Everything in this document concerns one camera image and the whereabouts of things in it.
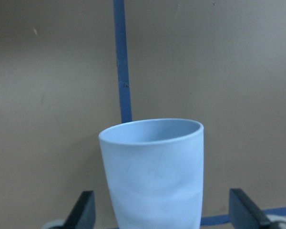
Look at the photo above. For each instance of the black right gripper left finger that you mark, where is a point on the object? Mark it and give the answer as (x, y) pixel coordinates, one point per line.
(82, 215)

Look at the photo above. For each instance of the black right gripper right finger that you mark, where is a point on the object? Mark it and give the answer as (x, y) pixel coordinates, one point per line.
(244, 213)

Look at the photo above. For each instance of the light blue plastic cup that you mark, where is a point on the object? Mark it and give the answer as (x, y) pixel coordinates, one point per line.
(155, 173)

